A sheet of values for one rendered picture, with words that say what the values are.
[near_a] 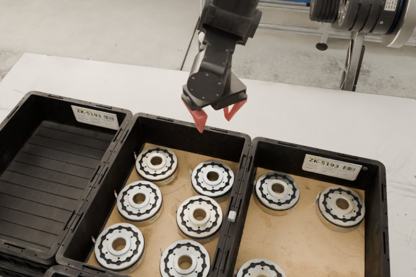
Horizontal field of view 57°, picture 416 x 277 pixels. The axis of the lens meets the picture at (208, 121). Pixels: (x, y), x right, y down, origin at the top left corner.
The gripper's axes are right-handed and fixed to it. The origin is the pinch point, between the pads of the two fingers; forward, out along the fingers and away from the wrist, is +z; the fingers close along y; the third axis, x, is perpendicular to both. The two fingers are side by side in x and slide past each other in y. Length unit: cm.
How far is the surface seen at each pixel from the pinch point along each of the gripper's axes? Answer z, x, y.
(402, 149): 35, -9, 62
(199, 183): 20.5, 1.4, -2.8
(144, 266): 24.2, -8.9, -21.5
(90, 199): 13.8, 5.0, -26.4
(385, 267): 14.1, -35.5, 15.4
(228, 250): 14.1, -18.4, -7.5
